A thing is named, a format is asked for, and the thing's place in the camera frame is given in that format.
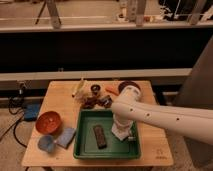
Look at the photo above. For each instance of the blue power box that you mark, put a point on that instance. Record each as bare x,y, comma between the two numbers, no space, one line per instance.
31,112

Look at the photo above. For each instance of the small silver green tool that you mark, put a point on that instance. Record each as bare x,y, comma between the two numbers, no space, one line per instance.
131,137

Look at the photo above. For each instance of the orange red bowl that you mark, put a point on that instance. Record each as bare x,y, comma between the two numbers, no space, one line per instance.
48,122

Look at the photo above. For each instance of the grey folded cloth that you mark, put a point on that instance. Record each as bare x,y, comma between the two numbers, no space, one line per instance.
121,134

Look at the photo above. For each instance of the green plastic tray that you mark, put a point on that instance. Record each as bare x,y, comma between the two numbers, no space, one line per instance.
85,146

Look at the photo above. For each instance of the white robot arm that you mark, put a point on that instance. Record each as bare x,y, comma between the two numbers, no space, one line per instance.
190,122

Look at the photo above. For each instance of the yellow banana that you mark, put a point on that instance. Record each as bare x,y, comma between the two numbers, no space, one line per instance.
78,87

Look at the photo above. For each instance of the small dark metal cup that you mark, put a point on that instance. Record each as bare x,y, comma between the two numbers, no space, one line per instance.
95,89

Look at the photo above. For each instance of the blue plastic cup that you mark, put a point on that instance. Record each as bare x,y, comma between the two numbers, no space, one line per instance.
46,143

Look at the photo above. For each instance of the blue sponge cloth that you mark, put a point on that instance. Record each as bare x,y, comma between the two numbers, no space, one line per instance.
66,137

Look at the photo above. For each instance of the purple bowl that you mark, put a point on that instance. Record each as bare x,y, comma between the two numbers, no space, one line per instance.
128,83

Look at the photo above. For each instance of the dark brown eraser block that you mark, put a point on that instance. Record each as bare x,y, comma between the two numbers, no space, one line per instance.
100,136

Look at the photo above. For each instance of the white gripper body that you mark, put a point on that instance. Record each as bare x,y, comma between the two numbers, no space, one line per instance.
122,123

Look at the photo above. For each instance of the orange carrot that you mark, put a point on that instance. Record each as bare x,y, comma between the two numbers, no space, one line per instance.
112,90

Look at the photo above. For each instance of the wooden table top board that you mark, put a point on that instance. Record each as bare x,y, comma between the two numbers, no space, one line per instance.
155,150

